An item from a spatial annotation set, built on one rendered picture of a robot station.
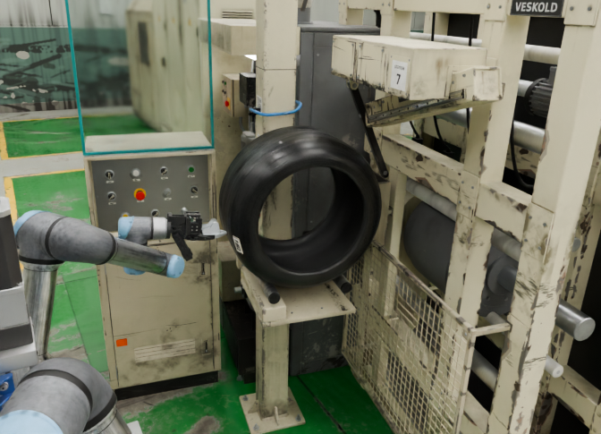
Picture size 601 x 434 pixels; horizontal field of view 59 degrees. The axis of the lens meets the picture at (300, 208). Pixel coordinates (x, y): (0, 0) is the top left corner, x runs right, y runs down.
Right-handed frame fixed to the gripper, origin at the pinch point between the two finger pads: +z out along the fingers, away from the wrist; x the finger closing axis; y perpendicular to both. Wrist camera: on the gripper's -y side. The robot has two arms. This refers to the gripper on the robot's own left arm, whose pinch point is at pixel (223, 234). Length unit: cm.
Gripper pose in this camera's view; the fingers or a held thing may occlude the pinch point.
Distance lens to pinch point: 191.9
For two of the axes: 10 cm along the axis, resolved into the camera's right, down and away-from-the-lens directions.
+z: 9.4, 0.2, 3.5
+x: -3.2, -3.5, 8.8
